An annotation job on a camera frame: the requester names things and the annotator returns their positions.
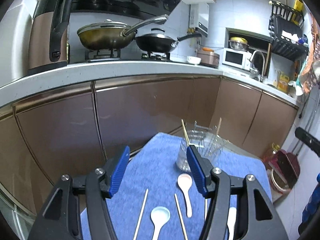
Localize yellow oil bottle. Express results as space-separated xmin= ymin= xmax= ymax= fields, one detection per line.
xmin=277 ymin=72 xmax=290 ymax=94

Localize blue terry towel mat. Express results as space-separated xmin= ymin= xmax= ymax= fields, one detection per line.
xmin=80 ymin=132 xmax=273 ymax=240

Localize wooden chopstick beside spoon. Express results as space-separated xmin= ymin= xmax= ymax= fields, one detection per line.
xmin=133 ymin=189 xmax=149 ymax=240

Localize white microwave oven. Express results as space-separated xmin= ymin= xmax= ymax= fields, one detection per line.
xmin=222 ymin=48 xmax=252 ymax=71

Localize dark red dustpan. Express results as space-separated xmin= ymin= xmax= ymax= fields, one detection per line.
xmin=268 ymin=150 xmax=300 ymax=189

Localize light blue ceramic spoon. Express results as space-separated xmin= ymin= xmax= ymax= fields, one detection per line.
xmin=150 ymin=206 xmax=170 ymax=240

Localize white spoon under gripper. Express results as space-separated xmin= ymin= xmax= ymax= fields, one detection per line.
xmin=227 ymin=207 xmax=237 ymax=240

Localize brown base cabinets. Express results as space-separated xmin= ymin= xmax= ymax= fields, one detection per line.
xmin=1 ymin=76 xmax=298 ymax=213

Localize white water heater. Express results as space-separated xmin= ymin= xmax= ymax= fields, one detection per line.
xmin=189 ymin=3 xmax=209 ymax=37

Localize steel pot in niche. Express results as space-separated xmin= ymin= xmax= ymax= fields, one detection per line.
xmin=229 ymin=37 xmax=248 ymax=51

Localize black dish rack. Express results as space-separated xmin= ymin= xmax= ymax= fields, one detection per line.
xmin=268 ymin=0 xmax=309 ymax=61

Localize copper rice cooker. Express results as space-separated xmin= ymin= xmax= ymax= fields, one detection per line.
xmin=196 ymin=47 xmax=220 ymax=68

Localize pink ceramic spoon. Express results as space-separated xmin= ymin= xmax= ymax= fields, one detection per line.
xmin=177 ymin=173 xmax=193 ymax=218

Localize patterned hanging cloth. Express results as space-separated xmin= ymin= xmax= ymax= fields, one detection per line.
xmin=299 ymin=15 xmax=319 ymax=94

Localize short wooden chopstick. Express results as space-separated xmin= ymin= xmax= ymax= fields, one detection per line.
xmin=174 ymin=193 xmax=188 ymax=240

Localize white bowl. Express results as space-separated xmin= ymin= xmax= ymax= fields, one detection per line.
xmin=187 ymin=56 xmax=201 ymax=65

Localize gas stove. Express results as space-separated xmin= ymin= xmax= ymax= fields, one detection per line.
xmin=84 ymin=49 xmax=171 ymax=62

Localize chrome sink faucet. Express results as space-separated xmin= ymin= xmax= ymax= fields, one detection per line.
xmin=249 ymin=50 xmax=266 ymax=82

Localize bronze wok with lid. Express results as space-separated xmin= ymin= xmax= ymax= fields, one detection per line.
xmin=77 ymin=14 xmax=169 ymax=50

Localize black wok with lid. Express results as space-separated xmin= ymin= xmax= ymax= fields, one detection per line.
xmin=135 ymin=32 xmax=202 ymax=53

